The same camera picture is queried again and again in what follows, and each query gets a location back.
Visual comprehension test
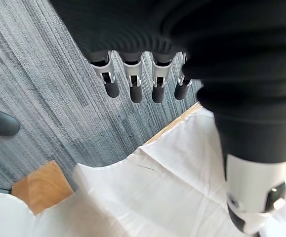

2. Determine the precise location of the white bed sheet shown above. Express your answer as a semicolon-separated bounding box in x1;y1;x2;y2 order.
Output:
0;106;286;237

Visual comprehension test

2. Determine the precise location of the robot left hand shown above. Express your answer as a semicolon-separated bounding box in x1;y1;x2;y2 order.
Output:
48;0;286;234

